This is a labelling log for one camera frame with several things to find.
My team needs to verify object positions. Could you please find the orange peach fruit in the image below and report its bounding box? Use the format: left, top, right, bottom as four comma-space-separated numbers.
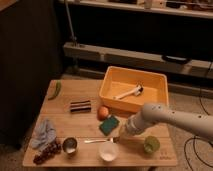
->
97, 106, 109, 121

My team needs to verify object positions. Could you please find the yellow plastic bin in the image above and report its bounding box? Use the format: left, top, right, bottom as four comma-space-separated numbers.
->
99, 66, 169, 113

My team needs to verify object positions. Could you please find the white bowl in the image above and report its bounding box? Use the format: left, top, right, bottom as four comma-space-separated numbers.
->
98, 141, 119, 162

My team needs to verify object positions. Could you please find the dark grape bunch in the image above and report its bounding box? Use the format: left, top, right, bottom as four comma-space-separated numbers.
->
33, 139, 62, 165

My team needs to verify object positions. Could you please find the green cup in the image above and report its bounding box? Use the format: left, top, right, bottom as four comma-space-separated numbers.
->
144, 136, 160, 154

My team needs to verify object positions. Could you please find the blue cloth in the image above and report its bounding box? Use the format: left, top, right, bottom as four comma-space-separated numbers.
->
31, 119, 56, 151

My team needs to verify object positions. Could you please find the dark striped block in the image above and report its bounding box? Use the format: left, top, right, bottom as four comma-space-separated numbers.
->
70, 100, 91, 113

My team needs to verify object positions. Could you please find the white dish brush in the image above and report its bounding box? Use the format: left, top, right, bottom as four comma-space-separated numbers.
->
114, 85, 143, 100

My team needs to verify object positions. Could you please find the grey shelf unit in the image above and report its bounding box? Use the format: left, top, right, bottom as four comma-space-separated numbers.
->
63, 42, 210, 77

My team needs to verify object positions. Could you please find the black handle on shelf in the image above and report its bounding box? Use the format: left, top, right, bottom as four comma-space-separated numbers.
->
162, 55, 191, 65

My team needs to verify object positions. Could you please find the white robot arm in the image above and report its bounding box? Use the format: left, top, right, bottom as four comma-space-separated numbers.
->
119, 103, 213, 142

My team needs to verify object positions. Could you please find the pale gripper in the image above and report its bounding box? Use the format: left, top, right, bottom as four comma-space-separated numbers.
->
114, 124, 130, 142

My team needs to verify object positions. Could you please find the black cable on floor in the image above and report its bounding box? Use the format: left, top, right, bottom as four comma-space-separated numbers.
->
183, 96, 213, 171

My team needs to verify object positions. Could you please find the green sponge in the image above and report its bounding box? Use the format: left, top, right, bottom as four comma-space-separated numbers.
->
99, 116, 119, 136

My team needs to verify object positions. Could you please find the small metal cup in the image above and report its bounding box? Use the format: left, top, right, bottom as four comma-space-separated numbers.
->
62, 137, 78, 154

